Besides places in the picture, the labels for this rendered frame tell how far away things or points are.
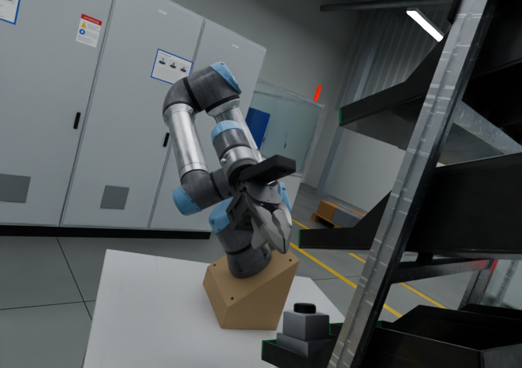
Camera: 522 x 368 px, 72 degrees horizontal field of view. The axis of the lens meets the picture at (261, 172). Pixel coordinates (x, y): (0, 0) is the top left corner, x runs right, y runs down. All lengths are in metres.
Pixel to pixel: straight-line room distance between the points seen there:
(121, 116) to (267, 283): 2.54
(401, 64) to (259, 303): 9.97
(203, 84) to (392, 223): 0.87
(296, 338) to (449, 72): 0.35
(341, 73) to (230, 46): 8.34
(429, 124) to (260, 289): 0.90
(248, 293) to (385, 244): 0.84
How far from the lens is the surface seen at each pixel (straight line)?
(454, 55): 0.35
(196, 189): 0.85
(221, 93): 1.10
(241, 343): 1.15
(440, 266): 0.46
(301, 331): 0.49
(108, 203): 3.60
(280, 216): 0.63
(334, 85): 11.79
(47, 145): 3.34
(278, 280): 1.16
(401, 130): 0.46
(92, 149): 3.41
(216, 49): 3.74
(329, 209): 6.76
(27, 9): 3.24
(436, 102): 0.34
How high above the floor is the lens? 1.48
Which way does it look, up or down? 8 degrees down
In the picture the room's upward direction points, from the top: 17 degrees clockwise
